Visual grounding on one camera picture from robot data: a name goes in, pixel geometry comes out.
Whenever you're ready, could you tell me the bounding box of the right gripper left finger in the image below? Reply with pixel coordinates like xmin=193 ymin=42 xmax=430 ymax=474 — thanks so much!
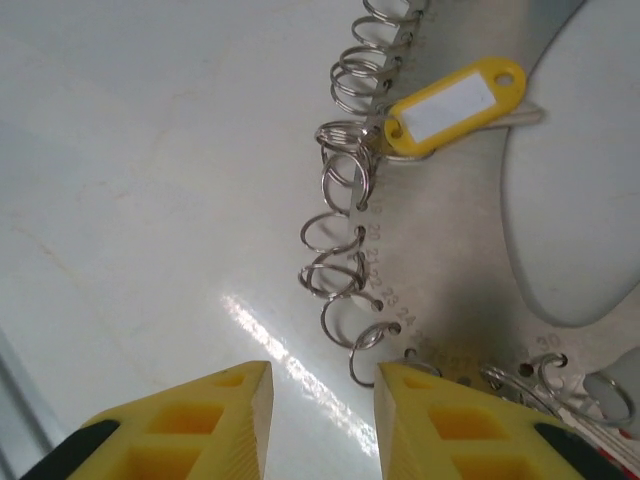
xmin=19 ymin=360 xmax=274 ymax=480

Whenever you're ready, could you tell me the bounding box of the yellow plastic key tag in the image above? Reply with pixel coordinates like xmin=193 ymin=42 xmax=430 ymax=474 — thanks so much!
xmin=382 ymin=57 xmax=527 ymax=156

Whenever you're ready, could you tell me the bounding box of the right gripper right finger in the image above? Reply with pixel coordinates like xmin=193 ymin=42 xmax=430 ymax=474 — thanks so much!
xmin=375 ymin=362 xmax=629 ymax=480

